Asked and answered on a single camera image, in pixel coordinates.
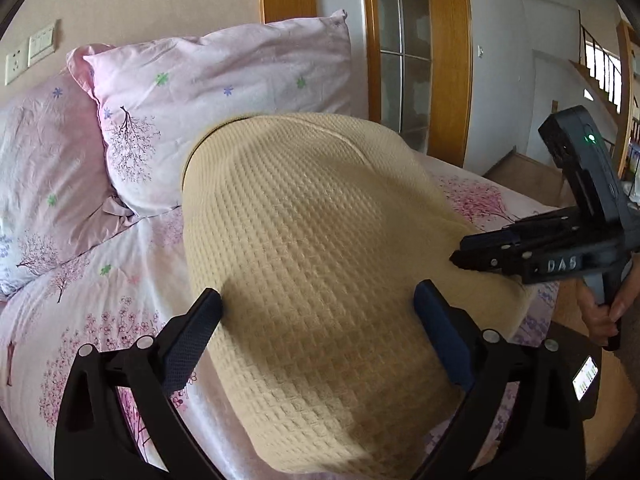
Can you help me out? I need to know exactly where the person's right hand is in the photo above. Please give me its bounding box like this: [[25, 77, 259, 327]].
[[575, 255, 640, 346]]

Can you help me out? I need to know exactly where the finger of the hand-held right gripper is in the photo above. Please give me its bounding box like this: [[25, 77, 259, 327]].
[[459, 227, 531, 261], [449, 252, 528, 281]]

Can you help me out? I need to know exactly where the wall light switch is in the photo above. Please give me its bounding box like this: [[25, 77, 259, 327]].
[[27, 20, 58, 67]]

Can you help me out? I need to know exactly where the cream waffle-knit jacket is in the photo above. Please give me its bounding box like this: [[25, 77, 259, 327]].
[[181, 112, 533, 471]]

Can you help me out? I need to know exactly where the pink floral pillow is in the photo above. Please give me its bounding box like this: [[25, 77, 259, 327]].
[[67, 9, 353, 217], [0, 67, 136, 298]]

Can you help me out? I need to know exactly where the wall socket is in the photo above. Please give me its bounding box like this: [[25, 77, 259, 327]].
[[5, 45, 28, 86]]

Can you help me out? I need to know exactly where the pink floral bed sheet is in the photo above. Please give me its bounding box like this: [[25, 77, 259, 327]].
[[0, 152, 568, 480]]

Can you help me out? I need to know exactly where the wooden door with glass panes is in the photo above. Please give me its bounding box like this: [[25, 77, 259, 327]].
[[361, 0, 473, 171]]

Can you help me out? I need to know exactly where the staircase railing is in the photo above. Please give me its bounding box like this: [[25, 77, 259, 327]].
[[570, 10, 640, 117]]

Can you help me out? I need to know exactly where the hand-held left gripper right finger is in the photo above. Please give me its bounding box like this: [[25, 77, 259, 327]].
[[412, 280, 587, 480]]

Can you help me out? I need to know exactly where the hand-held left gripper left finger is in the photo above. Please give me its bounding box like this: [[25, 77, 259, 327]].
[[54, 287, 223, 480]]

